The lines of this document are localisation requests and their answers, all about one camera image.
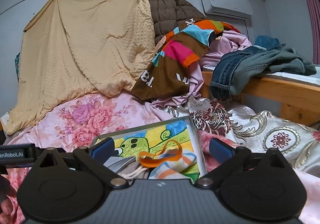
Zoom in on blue denim jeans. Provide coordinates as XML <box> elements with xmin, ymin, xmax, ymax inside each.
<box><xmin>209</xmin><ymin>36</ymin><xmax>286</xmax><ymax>100</ymax></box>

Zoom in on white air conditioner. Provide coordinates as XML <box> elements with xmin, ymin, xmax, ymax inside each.
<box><xmin>201</xmin><ymin>0</ymin><xmax>253</xmax><ymax>19</ymax></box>

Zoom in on grey cloth garment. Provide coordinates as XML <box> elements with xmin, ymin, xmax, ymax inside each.
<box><xmin>103</xmin><ymin>156</ymin><xmax>136</xmax><ymax>174</ymax></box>

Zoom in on cartoon frog box tray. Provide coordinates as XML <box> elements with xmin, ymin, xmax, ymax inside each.
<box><xmin>90</xmin><ymin>116</ymin><xmax>207</xmax><ymax>181</ymax></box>

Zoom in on orange strap band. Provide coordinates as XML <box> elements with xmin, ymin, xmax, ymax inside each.
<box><xmin>138</xmin><ymin>140</ymin><xmax>183</xmax><ymax>168</ymax></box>

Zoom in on striped pastel cloth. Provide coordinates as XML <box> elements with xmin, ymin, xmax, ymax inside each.
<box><xmin>149</xmin><ymin>149</ymin><xmax>200</xmax><ymax>181</ymax></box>

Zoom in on brown colourful printed cloth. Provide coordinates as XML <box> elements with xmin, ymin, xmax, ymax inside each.
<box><xmin>131</xmin><ymin>18</ymin><xmax>240</xmax><ymax>100</ymax></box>

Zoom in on pink floral bed sheet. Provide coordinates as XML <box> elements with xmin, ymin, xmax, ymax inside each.
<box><xmin>9</xmin><ymin>93</ymin><xmax>319</xmax><ymax>223</ymax></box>

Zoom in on grey burlap drawstring pouch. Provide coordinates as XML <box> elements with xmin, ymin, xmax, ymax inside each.
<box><xmin>118</xmin><ymin>162</ymin><xmax>149</xmax><ymax>180</ymax></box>

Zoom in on yellow dotted blanket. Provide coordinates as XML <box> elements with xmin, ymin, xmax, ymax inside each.
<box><xmin>3</xmin><ymin>0</ymin><xmax>155</xmax><ymax>135</ymax></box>

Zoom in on wooden bed frame rail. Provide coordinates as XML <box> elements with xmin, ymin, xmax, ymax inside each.
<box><xmin>201</xmin><ymin>70</ymin><xmax>320</xmax><ymax>127</ymax></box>

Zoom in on pink curtain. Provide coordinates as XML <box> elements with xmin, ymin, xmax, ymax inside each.
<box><xmin>306</xmin><ymin>0</ymin><xmax>319</xmax><ymax>64</ymax></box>

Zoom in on person's hand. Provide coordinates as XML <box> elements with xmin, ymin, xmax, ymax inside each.
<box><xmin>1</xmin><ymin>171</ymin><xmax>25</xmax><ymax>224</ymax></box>

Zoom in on grey green garment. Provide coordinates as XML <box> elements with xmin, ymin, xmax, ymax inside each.
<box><xmin>229</xmin><ymin>47</ymin><xmax>316</xmax><ymax>96</ymax></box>

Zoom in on cream maroon ornate quilt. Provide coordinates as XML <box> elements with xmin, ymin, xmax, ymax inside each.
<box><xmin>165</xmin><ymin>96</ymin><xmax>319</xmax><ymax>176</ymax></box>

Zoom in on brown quilted jacket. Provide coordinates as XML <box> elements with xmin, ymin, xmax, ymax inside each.
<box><xmin>149</xmin><ymin>0</ymin><xmax>206</xmax><ymax>44</ymax></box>

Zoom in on lilac pink cloth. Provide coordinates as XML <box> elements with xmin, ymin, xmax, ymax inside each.
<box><xmin>151</xmin><ymin>30</ymin><xmax>252</xmax><ymax>108</ymax></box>

